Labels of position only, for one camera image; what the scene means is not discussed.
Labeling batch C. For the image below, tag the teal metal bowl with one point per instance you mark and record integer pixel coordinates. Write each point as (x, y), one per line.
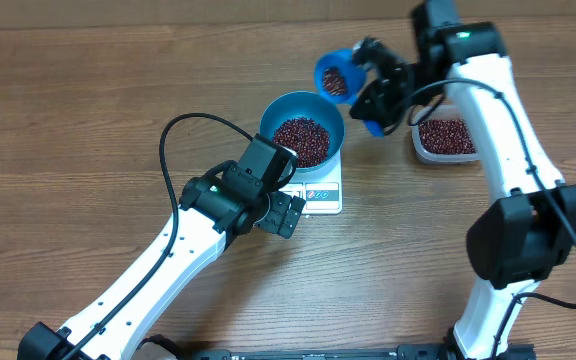
(304, 104)

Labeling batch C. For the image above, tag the blue plastic measuring scoop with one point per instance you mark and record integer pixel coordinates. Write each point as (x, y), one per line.
(338, 80)

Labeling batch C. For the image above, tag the white digital kitchen scale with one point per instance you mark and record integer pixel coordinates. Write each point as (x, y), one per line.
(320, 187)

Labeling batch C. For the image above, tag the clear plastic food container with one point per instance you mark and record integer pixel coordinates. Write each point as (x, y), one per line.
(443, 112)

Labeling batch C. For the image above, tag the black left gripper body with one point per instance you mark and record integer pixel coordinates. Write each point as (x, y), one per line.
(273, 221)

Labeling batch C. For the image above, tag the red beans in bowl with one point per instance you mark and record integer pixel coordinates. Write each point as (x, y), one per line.
(308, 139)

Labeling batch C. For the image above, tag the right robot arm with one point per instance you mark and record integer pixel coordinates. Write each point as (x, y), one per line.
(530, 225)

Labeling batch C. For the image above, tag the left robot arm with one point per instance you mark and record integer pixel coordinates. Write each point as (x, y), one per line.
(214, 209)

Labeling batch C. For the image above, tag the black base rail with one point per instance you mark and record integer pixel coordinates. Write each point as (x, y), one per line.
(402, 352)

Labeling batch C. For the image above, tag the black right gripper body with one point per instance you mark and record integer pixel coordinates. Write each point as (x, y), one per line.
(402, 88)

